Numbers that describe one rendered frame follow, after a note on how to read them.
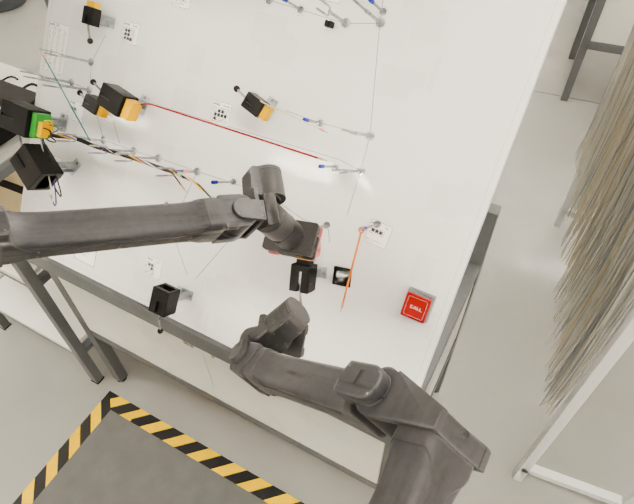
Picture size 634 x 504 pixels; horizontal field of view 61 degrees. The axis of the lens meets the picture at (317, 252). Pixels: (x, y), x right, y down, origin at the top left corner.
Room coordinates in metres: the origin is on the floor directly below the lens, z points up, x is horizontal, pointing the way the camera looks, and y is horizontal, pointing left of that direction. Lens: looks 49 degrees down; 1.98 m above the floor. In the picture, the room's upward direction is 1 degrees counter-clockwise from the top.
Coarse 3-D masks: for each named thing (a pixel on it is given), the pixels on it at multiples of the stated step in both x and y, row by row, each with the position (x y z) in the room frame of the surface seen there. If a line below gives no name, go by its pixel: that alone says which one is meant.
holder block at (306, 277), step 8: (296, 264) 0.69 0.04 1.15; (296, 272) 0.68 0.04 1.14; (304, 272) 0.68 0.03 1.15; (312, 272) 0.68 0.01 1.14; (296, 280) 0.67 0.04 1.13; (304, 280) 0.67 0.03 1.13; (312, 280) 0.68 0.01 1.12; (296, 288) 0.66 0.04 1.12; (304, 288) 0.66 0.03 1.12; (312, 288) 0.67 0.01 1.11
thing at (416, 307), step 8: (408, 296) 0.63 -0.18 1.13; (416, 296) 0.62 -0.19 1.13; (408, 304) 0.62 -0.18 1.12; (416, 304) 0.61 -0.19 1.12; (424, 304) 0.61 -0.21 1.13; (400, 312) 0.61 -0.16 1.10; (408, 312) 0.60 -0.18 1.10; (416, 312) 0.60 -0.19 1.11; (424, 312) 0.60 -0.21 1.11; (416, 320) 0.59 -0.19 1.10; (424, 320) 0.59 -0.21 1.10
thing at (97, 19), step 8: (88, 8) 1.24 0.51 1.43; (88, 16) 1.23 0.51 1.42; (96, 16) 1.23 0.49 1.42; (104, 16) 1.26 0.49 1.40; (88, 24) 1.22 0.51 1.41; (96, 24) 1.23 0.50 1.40; (104, 24) 1.25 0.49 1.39; (112, 24) 1.26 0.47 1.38; (88, 32) 1.22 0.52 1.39; (88, 40) 1.21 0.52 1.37
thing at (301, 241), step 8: (296, 224) 0.67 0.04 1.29; (304, 224) 0.70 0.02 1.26; (312, 224) 0.70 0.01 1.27; (296, 232) 0.66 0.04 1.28; (304, 232) 0.68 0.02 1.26; (312, 232) 0.68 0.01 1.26; (264, 240) 0.69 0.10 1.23; (288, 240) 0.64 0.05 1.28; (296, 240) 0.66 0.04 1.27; (304, 240) 0.67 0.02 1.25; (312, 240) 0.67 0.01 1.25; (264, 248) 0.68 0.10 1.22; (272, 248) 0.67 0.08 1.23; (280, 248) 0.67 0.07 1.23; (288, 248) 0.66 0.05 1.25; (296, 248) 0.66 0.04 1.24; (304, 248) 0.66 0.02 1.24; (312, 248) 0.65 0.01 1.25; (312, 256) 0.65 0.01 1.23
